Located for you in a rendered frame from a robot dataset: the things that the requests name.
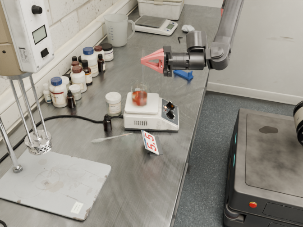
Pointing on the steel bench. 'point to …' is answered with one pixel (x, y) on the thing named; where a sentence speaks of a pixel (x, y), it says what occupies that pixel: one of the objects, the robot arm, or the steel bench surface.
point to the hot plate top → (152, 105)
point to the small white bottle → (47, 93)
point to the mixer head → (24, 38)
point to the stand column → (10, 149)
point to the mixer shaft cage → (32, 148)
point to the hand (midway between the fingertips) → (143, 61)
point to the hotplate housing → (149, 121)
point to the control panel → (168, 111)
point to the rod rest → (184, 74)
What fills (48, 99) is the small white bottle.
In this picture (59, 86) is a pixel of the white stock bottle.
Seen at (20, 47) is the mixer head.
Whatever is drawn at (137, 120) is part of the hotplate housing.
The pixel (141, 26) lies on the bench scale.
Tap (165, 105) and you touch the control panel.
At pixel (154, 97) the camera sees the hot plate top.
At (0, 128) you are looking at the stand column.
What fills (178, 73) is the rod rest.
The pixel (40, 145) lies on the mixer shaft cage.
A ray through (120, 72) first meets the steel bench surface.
